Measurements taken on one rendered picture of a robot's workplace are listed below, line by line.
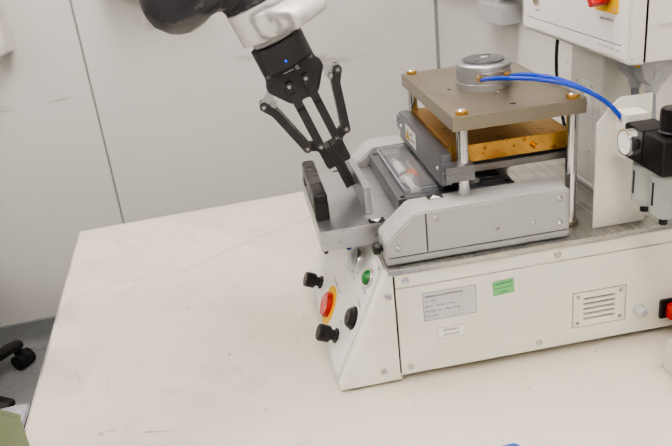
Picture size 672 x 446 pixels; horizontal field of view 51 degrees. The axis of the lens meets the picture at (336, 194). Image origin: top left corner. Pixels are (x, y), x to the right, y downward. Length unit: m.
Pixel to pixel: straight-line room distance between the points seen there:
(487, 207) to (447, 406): 0.27
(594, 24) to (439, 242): 0.36
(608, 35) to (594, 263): 0.30
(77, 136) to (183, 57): 0.44
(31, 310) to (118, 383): 1.68
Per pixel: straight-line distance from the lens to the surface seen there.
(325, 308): 1.11
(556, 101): 0.96
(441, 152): 0.95
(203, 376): 1.10
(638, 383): 1.04
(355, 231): 0.95
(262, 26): 0.93
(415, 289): 0.95
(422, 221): 0.91
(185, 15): 0.94
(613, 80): 1.08
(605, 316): 1.08
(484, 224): 0.94
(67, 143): 2.53
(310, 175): 1.04
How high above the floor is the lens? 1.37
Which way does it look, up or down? 22 degrees down
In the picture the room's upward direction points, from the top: 6 degrees counter-clockwise
